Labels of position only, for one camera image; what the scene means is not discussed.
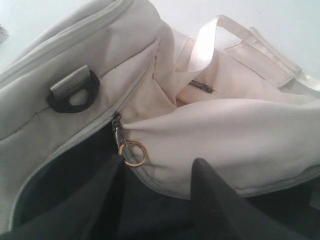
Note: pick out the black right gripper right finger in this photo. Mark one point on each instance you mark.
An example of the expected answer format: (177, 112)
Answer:
(219, 213)

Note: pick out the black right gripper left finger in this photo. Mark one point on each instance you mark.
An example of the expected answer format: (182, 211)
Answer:
(92, 213)

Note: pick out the gold key ring zipper pull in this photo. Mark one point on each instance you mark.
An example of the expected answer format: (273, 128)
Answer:
(125, 146)

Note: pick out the cream fabric duffel bag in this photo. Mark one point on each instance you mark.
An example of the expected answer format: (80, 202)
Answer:
(227, 96)

